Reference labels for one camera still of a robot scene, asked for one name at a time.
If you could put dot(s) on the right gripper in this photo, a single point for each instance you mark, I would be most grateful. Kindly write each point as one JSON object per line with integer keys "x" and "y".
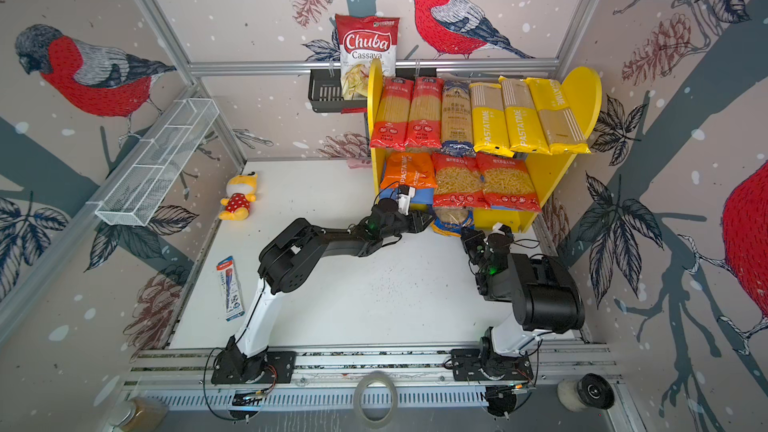
{"x": 477, "y": 235}

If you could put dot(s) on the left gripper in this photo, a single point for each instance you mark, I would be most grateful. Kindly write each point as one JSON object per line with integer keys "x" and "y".
{"x": 416, "y": 225}

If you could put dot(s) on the blue macaroni bag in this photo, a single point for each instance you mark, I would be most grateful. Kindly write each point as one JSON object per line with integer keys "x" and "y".
{"x": 450, "y": 221}

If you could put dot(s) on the orange Pastatime macaroni bag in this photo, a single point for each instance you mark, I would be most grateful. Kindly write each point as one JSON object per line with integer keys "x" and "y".
{"x": 409, "y": 169}

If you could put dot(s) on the red macaroni bag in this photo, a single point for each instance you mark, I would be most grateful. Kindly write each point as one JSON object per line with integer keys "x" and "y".
{"x": 507, "y": 184}
{"x": 459, "y": 182}

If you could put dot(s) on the red spaghetti bag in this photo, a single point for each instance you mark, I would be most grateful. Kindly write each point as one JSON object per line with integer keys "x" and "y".
{"x": 390, "y": 124}
{"x": 424, "y": 122}

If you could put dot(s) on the dark blue spaghetti bag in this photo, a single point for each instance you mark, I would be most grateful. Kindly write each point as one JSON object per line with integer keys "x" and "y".
{"x": 456, "y": 119}

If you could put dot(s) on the yellow Pastatime spaghetti bag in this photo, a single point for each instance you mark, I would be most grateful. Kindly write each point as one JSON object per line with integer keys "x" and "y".
{"x": 490, "y": 134}
{"x": 558, "y": 121}
{"x": 523, "y": 124}

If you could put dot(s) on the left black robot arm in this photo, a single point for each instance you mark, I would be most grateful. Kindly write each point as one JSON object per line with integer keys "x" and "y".
{"x": 287, "y": 262}

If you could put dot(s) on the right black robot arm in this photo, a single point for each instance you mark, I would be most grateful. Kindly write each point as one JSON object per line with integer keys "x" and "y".
{"x": 543, "y": 295}

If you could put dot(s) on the yellow plush toy red dress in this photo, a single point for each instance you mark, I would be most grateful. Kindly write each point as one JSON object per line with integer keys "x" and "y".
{"x": 241, "y": 193}

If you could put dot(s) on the red Chuba cassava chips bag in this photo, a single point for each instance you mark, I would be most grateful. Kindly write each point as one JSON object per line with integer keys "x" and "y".
{"x": 361, "y": 41}

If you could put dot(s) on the clear tape roll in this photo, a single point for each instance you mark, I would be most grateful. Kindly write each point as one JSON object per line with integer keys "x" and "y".
{"x": 375, "y": 400}

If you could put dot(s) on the glass jar with lid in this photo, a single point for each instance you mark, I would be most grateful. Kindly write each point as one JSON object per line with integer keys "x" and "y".
{"x": 138, "y": 414}

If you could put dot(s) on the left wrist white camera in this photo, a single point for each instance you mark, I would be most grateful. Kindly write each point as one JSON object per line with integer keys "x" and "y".
{"x": 404, "y": 196}

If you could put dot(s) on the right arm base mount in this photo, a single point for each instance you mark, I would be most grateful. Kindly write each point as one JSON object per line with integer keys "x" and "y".
{"x": 483, "y": 364}

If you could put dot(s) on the black wire wall basket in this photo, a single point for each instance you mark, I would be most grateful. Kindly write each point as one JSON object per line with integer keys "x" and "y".
{"x": 325, "y": 92}

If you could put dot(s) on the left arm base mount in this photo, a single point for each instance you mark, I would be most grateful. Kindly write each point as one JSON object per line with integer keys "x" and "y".
{"x": 232, "y": 367}

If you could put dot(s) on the white mesh wall shelf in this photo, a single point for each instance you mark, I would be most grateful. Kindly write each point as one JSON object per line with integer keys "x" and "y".
{"x": 162, "y": 155}

